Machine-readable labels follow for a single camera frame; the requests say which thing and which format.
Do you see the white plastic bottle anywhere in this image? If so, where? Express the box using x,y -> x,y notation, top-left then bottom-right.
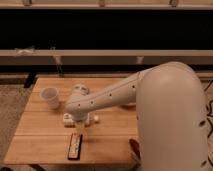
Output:
63,113 -> 100,127

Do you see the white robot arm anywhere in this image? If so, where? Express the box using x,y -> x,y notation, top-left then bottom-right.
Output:
65,62 -> 208,171

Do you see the wooden table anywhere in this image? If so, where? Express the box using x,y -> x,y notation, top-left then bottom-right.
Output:
4,78 -> 137,165

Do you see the translucent plastic cup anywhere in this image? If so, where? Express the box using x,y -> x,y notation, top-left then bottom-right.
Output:
40,87 -> 60,109

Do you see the red and white packet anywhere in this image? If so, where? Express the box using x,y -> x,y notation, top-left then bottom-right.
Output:
129,139 -> 141,160

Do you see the long metal shelf rail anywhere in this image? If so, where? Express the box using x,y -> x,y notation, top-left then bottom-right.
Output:
0,49 -> 213,65

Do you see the black cable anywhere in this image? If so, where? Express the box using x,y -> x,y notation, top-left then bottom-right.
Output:
205,79 -> 213,134

